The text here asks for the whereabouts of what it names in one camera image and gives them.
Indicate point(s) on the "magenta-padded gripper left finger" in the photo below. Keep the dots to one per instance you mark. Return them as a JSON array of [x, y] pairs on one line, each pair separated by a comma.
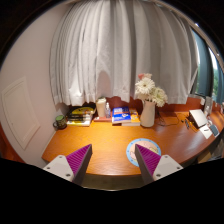
[[60, 166]]

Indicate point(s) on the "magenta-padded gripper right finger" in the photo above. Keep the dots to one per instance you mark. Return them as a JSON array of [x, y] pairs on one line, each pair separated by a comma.
[[165, 166]]

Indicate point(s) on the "round blue cartoon mouse pad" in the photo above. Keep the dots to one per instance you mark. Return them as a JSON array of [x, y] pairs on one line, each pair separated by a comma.
[[131, 153]]

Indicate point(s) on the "dark green mug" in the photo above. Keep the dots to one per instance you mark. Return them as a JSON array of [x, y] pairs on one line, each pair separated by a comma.
[[60, 122]]

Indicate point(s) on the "yellow and white book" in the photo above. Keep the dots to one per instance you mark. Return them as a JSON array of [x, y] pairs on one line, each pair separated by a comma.
[[79, 123]]

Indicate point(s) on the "dark book with white pages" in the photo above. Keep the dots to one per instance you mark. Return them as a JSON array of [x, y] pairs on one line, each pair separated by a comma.
[[79, 116], [79, 119]]

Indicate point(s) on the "white paper card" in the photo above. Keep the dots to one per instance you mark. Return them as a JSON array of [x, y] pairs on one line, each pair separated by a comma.
[[205, 132]]

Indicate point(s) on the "white ceramic vase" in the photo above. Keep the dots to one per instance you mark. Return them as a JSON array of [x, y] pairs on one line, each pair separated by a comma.
[[147, 115]]

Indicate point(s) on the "orange book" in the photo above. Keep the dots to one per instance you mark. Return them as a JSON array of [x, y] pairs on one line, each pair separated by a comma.
[[135, 120]]

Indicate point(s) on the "black and yellow book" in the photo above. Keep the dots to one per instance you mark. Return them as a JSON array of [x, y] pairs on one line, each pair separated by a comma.
[[82, 110]]

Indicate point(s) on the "red book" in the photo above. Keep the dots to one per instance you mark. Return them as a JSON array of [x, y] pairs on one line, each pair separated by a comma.
[[101, 119]]

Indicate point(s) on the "blue book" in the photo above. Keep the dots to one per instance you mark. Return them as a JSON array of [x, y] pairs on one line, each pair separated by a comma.
[[120, 114]]

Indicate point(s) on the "cream tumbler with lid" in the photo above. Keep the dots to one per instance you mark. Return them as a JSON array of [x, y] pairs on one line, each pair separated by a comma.
[[101, 108]]

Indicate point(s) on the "clear spray bottle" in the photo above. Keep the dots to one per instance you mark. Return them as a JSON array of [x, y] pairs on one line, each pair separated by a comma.
[[107, 111]]

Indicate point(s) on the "white flower bouquet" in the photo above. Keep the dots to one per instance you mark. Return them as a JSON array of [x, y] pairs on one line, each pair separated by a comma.
[[148, 90]]

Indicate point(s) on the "window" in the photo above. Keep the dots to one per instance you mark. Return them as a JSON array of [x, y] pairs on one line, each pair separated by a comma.
[[205, 70]]

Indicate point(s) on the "white curtain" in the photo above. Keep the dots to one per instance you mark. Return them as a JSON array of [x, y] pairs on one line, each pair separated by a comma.
[[123, 50]]

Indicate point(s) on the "white wall panel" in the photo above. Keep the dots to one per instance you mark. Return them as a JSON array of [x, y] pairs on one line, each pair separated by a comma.
[[20, 111]]

